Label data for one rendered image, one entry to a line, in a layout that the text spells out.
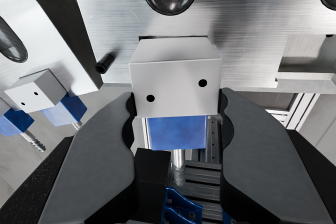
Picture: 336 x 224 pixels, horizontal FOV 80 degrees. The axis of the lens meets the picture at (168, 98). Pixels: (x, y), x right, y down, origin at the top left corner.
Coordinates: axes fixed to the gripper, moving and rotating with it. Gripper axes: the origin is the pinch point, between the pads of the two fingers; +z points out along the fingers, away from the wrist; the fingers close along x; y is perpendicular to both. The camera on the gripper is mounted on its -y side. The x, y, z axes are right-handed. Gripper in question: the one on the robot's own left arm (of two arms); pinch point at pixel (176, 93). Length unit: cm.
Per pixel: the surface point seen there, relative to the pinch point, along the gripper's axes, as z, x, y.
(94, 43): 5.7, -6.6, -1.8
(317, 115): 94, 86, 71
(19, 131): 12.3, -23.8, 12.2
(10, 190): 157, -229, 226
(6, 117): 12.2, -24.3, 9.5
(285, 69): 5.9, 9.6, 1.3
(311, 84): 12.7, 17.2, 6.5
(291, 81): 13.0, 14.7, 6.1
